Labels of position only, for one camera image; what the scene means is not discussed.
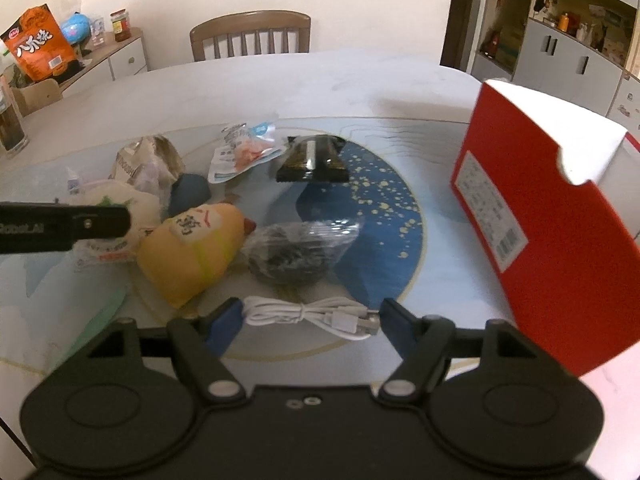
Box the drinking glass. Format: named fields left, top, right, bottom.
left=0, top=74, right=31, bottom=154

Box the black snack packet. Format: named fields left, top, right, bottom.
left=275, top=134, right=350, bottom=185

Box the orange snack bag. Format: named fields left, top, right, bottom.
left=0, top=3, right=84, bottom=83

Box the white USB cable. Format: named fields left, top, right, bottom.
left=242, top=295, right=382, bottom=344

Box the red and white cardboard box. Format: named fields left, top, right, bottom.
left=449, top=78, right=640, bottom=379

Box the clear glass jar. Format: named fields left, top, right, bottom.
left=89, top=14, right=109, bottom=46

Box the dark wooden door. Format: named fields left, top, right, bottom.
left=439, top=0, right=489, bottom=69

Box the white patterned desktop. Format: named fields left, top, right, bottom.
left=0, top=49, right=640, bottom=413

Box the silver foil bag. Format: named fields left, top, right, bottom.
left=108, top=134, right=186, bottom=206

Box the yellow plush toy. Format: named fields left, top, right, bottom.
left=137, top=203, right=256, bottom=310

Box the white packet with green print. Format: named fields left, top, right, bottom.
left=69, top=182, right=162, bottom=272

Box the clear bag of black pieces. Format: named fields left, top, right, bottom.
left=242, top=219, right=362, bottom=287

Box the red-lidded jar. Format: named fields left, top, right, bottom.
left=109, top=8, right=133, bottom=43

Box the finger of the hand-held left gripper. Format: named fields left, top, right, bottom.
left=73, top=204, right=134, bottom=241

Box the white display cabinet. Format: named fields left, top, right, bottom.
left=472, top=0, right=640, bottom=137

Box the blue round toy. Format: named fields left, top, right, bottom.
left=59, top=12, right=94, bottom=45

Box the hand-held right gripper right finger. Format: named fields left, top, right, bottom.
left=379, top=297, right=538, bottom=403

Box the white sideboard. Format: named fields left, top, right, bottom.
left=59, top=27, right=149, bottom=99

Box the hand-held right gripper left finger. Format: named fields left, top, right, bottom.
left=87, top=297, right=246, bottom=403

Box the wooden chair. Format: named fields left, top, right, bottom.
left=189, top=10, right=312, bottom=63
left=9, top=78, right=64, bottom=117

